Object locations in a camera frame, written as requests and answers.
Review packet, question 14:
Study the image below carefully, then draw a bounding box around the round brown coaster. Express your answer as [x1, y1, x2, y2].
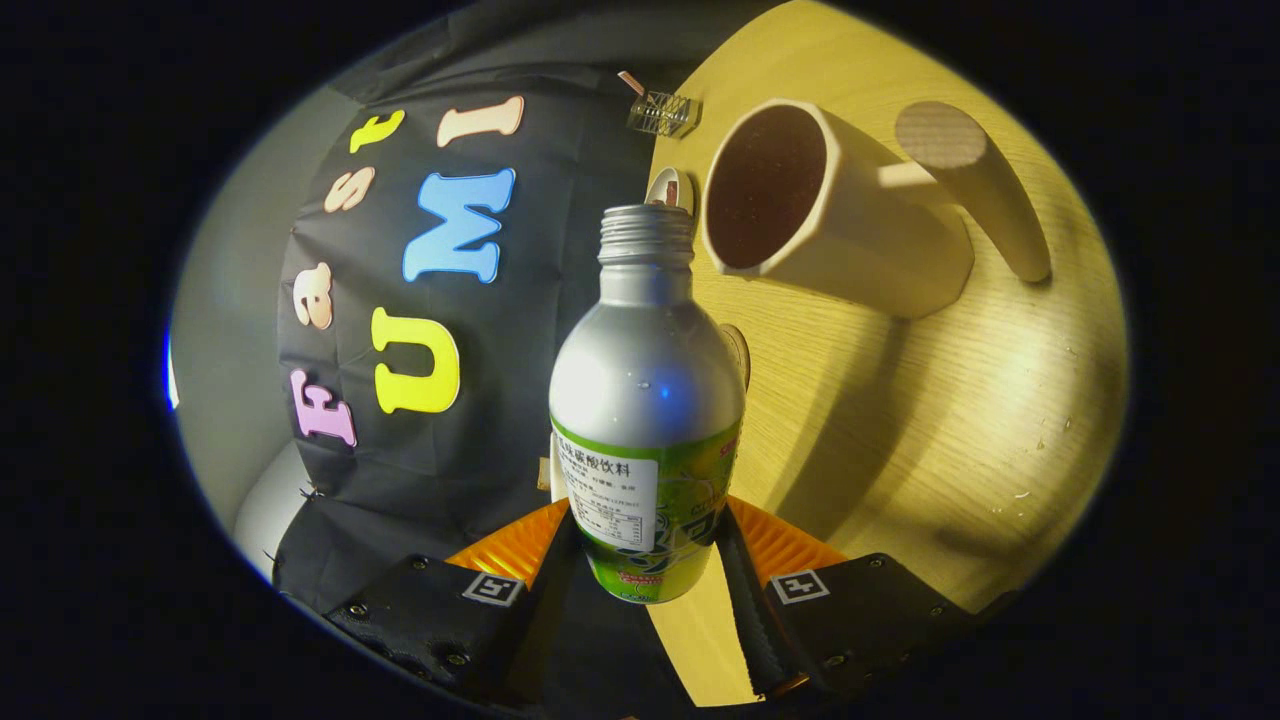
[720, 323, 753, 393]

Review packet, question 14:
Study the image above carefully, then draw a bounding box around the wooden table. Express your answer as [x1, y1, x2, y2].
[645, 0, 1131, 707]

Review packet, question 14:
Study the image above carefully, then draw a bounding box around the white oval plate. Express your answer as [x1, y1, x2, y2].
[645, 167, 696, 216]

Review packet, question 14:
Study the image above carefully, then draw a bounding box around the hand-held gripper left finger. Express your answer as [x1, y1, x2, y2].
[325, 497, 579, 703]

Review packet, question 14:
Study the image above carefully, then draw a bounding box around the beige cup with wooden handle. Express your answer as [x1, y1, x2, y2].
[700, 98, 1053, 321]

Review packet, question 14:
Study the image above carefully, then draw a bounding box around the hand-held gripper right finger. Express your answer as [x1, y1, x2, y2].
[714, 494, 979, 701]

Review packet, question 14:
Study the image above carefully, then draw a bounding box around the wire utensil holder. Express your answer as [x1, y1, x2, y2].
[627, 90, 702, 139]

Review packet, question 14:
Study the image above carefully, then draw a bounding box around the silver green juice bottle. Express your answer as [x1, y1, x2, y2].
[548, 204, 747, 605]

